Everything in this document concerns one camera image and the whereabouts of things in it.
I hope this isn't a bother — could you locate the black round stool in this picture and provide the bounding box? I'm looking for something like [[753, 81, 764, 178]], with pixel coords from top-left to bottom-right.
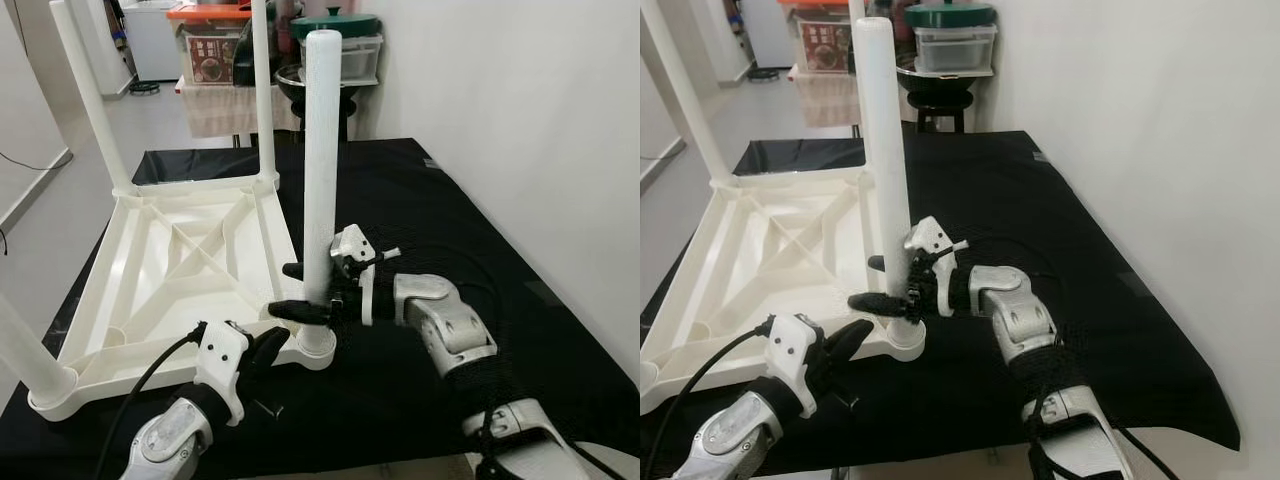
[[905, 88, 976, 136], [290, 90, 356, 143]]

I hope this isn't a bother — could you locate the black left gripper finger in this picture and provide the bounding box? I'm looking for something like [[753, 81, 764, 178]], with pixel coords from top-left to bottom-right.
[[250, 327, 291, 373], [826, 318, 875, 366]]

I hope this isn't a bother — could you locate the black tablecloth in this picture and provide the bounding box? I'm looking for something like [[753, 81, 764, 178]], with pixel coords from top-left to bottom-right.
[[640, 130, 1241, 471], [0, 138, 641, 479]]

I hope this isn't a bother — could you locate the storage box with orange lid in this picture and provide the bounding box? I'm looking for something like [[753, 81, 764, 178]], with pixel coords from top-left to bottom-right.
[[780, 0, 863, 76], [165, 3, 253, 86]]

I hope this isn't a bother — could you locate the white plastic children table top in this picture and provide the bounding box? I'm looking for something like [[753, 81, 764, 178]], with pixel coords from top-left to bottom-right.
[[28, 175, 336, 421], [640, 168, 926, 413]]

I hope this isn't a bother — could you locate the white appliance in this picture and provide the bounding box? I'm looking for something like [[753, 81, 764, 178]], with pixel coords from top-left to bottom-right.
[[120, 0, 181, 81], [745, 0, 801, 71]]

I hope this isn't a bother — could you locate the glossy black bag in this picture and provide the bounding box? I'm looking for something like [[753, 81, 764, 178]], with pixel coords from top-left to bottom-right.
[[232, 30, 259, 86]]

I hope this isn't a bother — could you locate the beige cloth covered table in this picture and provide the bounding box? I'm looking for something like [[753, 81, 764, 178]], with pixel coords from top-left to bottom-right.
[[795, 70, 871, 129], [178, 80, 301, 139]]

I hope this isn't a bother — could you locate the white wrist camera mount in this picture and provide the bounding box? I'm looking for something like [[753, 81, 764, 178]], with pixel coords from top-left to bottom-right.
[[768, 313, 826, 419], [195, 320, 251, 426], [905, 215, 969, 316], [330, 225, 401, 326]]

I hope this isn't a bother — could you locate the black wok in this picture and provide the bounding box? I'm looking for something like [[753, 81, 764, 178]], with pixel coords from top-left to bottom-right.
[[275, 65, 361, 101], [895, 65, 986, 96]]

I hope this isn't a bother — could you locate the black wall power cable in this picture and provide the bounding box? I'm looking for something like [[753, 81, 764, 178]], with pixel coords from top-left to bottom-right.
[[0, 148, 73, 173]]

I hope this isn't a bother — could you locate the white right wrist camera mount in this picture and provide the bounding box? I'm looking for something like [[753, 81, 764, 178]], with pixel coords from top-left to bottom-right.
[[905, 215, 969, 316], [330, 225, 401, 326]]

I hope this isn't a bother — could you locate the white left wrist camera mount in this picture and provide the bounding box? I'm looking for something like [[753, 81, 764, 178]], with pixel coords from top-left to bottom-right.
[[768, 313, 826, 419], [195, 320, 251, 426]]

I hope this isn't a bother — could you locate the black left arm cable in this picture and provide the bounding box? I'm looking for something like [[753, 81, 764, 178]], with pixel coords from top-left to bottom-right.
[[645, 318, 779, 480], [95, 322, 209, 480]]

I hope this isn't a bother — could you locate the green pot lid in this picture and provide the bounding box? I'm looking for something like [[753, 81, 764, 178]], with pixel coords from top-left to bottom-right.
[[905, 3, 998, 29], [290, 8, 383, 39]]

